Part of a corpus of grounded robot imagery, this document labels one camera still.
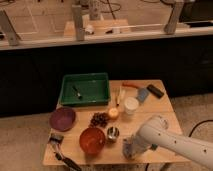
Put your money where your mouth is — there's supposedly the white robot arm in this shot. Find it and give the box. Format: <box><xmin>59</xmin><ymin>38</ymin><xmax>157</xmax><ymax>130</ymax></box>
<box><xmin>130</xmin><ymin>116</ymin><xmax>213</xmax><ymax>169</ymax></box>

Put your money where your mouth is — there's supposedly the orange carrot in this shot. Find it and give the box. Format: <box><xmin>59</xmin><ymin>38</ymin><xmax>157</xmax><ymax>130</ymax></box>
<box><xmin>122</xmin><ymin>83</ymin><xmax>139</xmax><ymax>89</ymax></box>

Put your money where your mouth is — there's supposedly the purple bowl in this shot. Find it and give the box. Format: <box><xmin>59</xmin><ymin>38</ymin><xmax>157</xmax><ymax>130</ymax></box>
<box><xmin>49</xmin><ymin>107</ymin><xmax>76</xmax><ymax>132</ymax></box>

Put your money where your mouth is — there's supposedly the wooden post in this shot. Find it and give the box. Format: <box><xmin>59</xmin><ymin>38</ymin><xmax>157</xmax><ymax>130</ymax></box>
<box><xmin>164</xmin><ymin>0</ymin><xmax>184</xmax><ymax>35</ymax></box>
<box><xmin>72</xmin><ymin>5</ymin><xmax>85</xmax><ymax>41</ymax></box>

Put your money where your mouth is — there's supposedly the right wooden post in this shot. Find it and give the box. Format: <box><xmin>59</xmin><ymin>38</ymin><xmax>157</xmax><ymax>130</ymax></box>
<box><xmin>164</xmin><ymin>0</ymin><xmax>184</xmax><ymax>35</ymax></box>

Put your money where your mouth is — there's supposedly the middle wooden post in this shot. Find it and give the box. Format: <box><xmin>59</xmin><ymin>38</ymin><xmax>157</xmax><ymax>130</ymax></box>
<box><xmin>72</xmin><ymin>5</ymin><xmax>85</xmax><ymax>41</ymax></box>

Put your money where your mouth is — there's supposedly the black rectangular block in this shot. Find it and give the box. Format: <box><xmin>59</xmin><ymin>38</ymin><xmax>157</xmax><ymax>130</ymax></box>
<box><xmin>147</xmin><ymin>84</ymin><xmax>164</xmax><ymax>98</ymax></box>

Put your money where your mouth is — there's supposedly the dark grape bunch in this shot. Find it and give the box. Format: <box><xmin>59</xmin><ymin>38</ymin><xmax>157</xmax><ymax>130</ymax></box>
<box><xmin>89</xmin><ymin>113</ymin><xmax>109</xmax><ymax>128</ymax></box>

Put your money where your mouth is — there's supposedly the dark marker in tray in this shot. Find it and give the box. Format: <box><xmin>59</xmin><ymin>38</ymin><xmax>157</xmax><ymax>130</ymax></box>
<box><xmin>72</xmin><ymin>86</ymin><xmax>83</xmax><ymax>100</ymax></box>

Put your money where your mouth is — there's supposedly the red bowl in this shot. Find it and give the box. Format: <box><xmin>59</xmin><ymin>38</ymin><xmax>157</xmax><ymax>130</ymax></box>
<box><xmin>79</xmin><ymin>127</ymin><xmax>106</xmax><ymax>155</ymax></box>

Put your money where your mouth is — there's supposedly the light wooden utensil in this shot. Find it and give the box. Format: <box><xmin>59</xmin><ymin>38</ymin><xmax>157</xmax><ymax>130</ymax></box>
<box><xmin>116</xmin><ymin>87</ymin><xmax>126</xmax><ymax>106</ymax></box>

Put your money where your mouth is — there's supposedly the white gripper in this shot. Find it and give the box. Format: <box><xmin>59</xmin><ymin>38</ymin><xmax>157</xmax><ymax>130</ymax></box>
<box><xmin>130</xmin><ymin>135</ymin><xmax>148</xmax><ymax>158</ymax></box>

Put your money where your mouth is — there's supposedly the black cable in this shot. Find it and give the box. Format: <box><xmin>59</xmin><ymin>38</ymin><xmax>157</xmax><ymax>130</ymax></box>
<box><xmin>188</xmin><ymin>119</ymin><xmax>213</xmax><ymax>138</ymax></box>

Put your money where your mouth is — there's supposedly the white cup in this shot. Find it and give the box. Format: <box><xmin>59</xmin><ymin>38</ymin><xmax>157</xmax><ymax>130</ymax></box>
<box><xmin>124</xmin><ymin>97</ymin><xmax>139</xmax><ymax>115</ymax></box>

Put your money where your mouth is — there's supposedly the orange fruit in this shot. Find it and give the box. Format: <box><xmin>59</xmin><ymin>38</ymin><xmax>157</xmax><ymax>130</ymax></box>
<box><xmin>108</xmin><ymin>108</ymin><xmax>119</xmax><ymax>120</ymax></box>

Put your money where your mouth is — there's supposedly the small metal cup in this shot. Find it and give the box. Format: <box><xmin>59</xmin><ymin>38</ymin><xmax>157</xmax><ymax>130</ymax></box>
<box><xmin>107</xmin><ymin>127</ymin><xmax>120</xmax><ymax>142</ymax></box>

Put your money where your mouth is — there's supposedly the grey-blue towel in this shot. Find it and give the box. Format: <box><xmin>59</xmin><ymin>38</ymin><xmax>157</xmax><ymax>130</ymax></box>
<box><xmin>122</xmin><ymin>135</ymin><xmax>135</xmax><ymax>159</ymax></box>

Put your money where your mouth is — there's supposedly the green sponge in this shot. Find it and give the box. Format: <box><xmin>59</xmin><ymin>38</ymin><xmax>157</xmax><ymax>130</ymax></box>
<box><xmin>151</xmin><ymin>144</ymin><xmax>158</xmax><ymax>150</ymax></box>

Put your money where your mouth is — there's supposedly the green plastic tray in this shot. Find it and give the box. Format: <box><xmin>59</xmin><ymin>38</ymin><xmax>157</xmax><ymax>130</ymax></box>
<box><xmin>59</xmin><ymin>73</ymin><xmax>111</xmax><ymax>107</ymax></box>

